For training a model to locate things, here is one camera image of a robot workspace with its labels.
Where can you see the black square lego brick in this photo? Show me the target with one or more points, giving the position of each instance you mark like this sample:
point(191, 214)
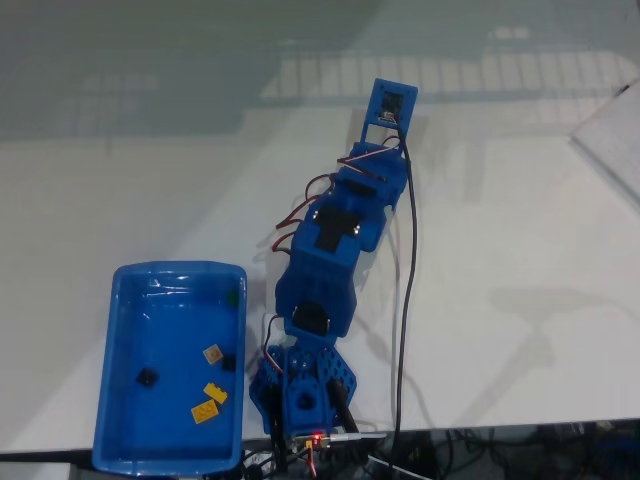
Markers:
point(229, 363)

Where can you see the tan lego brick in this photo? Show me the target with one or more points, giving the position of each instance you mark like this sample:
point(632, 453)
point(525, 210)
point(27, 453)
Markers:
point(213, 354)

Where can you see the green lego piece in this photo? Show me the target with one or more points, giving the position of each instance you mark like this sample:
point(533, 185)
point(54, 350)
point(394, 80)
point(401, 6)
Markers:
point(231, 297)

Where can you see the blue plastic bin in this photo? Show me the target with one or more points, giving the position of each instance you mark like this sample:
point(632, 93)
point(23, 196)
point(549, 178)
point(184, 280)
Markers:
point(170, 340)

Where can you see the yellow flat lego brick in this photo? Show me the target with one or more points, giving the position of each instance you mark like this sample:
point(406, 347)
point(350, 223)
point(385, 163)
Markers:
point(205, 413)

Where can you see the black round lego piece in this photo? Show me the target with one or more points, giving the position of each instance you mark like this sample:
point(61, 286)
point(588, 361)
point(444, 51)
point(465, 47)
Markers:
point(148, 378)

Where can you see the white paper sheet stack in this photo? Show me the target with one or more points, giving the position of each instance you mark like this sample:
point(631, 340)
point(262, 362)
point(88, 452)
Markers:
point(612, 135)

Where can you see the white plug connector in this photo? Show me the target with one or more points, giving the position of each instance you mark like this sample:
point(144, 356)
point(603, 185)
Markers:
point(360, 436)

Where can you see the controller board with red light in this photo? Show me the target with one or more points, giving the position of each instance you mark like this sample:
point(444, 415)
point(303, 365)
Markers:
point(312, 441)

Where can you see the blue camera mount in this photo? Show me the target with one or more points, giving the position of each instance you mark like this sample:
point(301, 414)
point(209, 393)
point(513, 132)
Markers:
point(407, 97)

